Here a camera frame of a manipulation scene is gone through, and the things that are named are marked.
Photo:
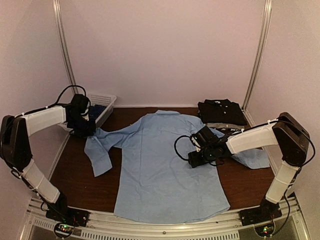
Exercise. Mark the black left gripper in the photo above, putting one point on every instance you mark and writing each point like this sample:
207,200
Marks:
89,133

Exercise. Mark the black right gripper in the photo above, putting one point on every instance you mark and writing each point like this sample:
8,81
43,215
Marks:
194,161

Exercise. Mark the light blue long sleeve shirt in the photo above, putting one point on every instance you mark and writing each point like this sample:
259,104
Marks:
157,185

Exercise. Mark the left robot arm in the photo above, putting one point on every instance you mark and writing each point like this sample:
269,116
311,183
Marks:
17,132

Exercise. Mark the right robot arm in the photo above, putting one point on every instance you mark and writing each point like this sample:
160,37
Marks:
286,141

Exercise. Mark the dark blue folded shirt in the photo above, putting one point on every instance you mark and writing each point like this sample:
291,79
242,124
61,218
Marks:
95,111

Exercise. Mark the grey patterned folded shirt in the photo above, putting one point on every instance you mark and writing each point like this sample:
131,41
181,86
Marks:
227,126

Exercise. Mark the white plastic mesh basket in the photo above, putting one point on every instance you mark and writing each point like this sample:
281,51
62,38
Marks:
73,115

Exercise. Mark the black folded polo shirt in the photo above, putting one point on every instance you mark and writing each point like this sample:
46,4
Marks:
221,111

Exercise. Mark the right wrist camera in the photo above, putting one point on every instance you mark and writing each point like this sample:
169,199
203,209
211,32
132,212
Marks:
202,138

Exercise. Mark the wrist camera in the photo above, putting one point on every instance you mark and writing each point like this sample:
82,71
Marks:
202,138
81,103

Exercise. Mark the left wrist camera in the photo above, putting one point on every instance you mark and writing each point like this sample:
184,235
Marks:
81,103

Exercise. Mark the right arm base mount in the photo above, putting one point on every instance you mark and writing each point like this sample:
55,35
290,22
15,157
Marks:
262,218

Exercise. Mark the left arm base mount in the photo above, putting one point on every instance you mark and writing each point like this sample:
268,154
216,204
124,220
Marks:
66,225

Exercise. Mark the front aluminium rail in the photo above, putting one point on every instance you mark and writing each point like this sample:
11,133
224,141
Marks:
100,225

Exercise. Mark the left aluminium frame post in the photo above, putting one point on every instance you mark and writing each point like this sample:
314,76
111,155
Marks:
63,44

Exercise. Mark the aluminium frame post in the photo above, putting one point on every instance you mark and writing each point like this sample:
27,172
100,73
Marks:
63,44
264,31

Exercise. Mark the right aluminium frame post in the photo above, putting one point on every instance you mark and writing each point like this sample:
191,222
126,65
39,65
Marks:
264,31

